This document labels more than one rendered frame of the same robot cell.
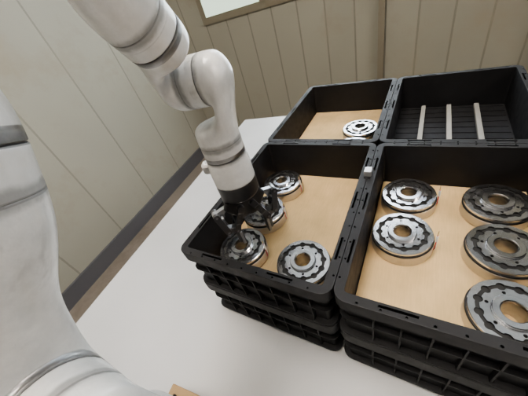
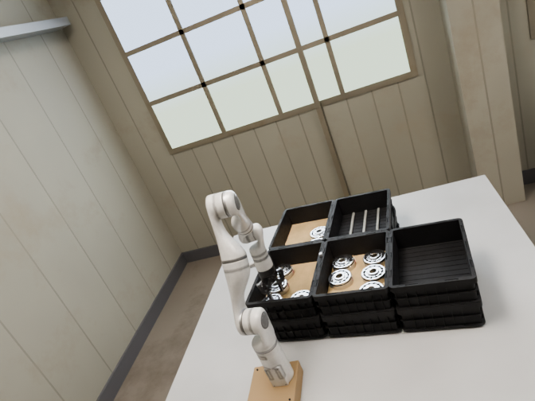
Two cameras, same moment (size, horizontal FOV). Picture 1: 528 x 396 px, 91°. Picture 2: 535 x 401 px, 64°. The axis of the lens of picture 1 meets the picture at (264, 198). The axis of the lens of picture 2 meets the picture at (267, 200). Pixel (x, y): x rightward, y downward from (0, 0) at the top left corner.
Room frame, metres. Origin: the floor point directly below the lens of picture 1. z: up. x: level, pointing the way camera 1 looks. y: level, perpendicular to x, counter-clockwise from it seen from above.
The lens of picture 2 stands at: (-1.16, 0.32, 1.98)
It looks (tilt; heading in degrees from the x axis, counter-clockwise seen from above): 23 degrees down; 346
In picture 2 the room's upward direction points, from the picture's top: 22 degrees counter-clockwise
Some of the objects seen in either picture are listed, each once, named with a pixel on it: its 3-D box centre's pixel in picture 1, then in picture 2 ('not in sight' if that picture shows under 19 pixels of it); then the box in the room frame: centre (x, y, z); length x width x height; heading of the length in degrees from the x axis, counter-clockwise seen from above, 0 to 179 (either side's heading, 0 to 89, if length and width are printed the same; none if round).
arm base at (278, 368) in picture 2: not in sight; (274, 360); (0.09, 0.20, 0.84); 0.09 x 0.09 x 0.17; 55
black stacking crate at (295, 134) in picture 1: (337, 126); (306, 232); (0.74, -0.30, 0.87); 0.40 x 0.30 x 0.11; 141
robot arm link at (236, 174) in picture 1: (226, 159); (259, 259); (0.42, 0.04, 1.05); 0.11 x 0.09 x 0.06; 12
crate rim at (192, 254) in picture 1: (287, 196); (287, 273); (0.43, -0.05, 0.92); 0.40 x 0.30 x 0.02; 141
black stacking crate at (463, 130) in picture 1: (451, 123); (362, 223); (0.55, -0.53, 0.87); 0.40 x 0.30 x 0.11; 141
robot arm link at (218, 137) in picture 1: (213, 109); (255, 241); (0.40, 0.03, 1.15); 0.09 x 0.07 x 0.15; 67
